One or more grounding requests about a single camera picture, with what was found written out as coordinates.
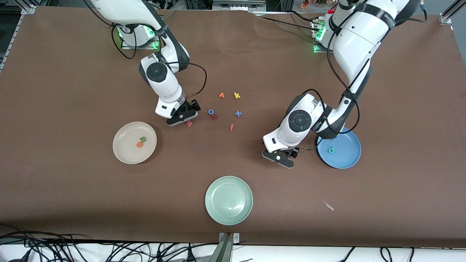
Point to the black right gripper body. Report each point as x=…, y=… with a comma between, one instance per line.
x=192, y=106

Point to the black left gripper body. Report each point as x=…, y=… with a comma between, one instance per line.
x=295, y=152

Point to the teal letter d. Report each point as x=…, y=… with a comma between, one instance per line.
x=331, y=150

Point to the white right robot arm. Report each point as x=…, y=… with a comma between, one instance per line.
x=160, y=76

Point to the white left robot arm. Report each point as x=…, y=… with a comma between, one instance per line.
x=300, y=122

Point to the blue plate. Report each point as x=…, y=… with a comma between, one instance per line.
x=346, y=154

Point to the small white scrap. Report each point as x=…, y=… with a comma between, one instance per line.
x=328, y=206

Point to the pale green plate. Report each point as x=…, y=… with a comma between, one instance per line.
x=229, y=200

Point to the beige plate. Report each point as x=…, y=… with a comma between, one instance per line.
x=127, y=153

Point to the grey equipment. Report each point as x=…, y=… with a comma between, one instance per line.
x=238, y=4

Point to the orange flowers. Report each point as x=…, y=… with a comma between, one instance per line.
x=313, y=3

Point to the brown table cover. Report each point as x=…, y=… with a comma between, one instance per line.
x=72, y=200

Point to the aluminium profile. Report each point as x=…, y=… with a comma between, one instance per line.
x=28, y=9
x=446, y=17

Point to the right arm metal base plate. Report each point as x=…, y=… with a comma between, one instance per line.
x=145, y=46

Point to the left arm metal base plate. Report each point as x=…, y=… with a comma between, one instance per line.
x=320, y=49

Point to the metal bracket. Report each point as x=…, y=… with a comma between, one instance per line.
x=227, y=251

